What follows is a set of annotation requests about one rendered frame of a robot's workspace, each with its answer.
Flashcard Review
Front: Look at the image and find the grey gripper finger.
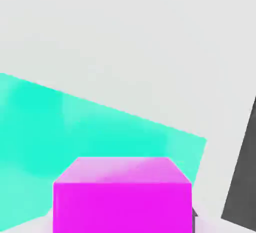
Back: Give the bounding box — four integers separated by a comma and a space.
191, 206, 200, 233

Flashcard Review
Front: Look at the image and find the small magenta cube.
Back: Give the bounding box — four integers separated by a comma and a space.
52, 156, 193, 233

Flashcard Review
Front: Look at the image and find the large turquoise box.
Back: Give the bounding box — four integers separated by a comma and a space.
0, 72, 208, 233

